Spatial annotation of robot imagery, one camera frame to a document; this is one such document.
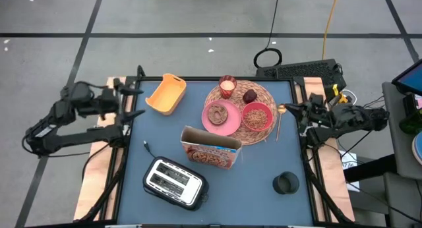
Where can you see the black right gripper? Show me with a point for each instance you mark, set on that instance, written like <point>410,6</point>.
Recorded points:
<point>314,111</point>

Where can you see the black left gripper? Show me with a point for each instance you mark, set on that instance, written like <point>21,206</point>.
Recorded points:
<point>110,101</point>

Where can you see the gold spoon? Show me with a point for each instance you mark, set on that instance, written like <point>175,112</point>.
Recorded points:
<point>281,109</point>

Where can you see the dark red plum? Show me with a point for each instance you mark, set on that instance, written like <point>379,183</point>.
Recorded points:
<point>250,96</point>

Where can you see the dark round cup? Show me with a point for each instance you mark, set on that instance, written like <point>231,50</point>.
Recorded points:
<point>278,185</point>

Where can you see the brown bagel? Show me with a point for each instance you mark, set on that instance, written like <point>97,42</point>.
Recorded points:
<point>217,114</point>

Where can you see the black and silver toaster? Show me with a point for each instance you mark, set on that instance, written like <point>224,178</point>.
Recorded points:
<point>178,185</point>

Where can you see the protein cereal box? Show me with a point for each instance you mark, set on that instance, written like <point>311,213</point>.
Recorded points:
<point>211,155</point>

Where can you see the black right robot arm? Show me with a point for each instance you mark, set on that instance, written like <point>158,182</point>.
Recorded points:
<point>352,117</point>

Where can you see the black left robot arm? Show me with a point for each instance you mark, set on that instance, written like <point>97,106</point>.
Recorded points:
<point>66,135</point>

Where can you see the orange plastic basket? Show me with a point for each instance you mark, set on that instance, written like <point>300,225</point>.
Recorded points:
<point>165,96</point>

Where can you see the black computer case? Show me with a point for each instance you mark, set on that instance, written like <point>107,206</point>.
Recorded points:
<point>303,73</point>

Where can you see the round woven placemat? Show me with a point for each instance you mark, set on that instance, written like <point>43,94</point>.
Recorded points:
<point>263,93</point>

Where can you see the cereal rings in bowl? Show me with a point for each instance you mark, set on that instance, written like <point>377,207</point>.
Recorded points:
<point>256,118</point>

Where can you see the yellow power plug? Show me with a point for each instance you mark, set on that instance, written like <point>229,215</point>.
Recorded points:
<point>344,99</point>

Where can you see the red bowl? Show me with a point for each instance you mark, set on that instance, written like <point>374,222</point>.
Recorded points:
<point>245,106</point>

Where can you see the pink plate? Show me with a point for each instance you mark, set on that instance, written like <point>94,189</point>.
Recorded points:
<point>234,122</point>

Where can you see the white paper sheet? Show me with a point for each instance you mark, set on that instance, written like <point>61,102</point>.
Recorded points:
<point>349,162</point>

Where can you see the red glass of milk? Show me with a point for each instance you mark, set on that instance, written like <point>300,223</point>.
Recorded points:
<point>227,86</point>

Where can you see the black desk leg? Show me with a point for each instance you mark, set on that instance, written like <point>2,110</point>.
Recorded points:
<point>369,168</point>

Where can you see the grey side cabinet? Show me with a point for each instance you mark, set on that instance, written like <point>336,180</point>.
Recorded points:
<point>400,155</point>

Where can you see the black tablet screen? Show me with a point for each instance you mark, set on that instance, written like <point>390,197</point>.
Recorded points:
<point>412,78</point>

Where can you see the blue plate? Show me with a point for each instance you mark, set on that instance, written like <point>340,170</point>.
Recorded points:
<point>418,149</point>

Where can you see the black table frame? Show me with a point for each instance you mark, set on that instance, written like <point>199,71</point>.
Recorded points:
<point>198,78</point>

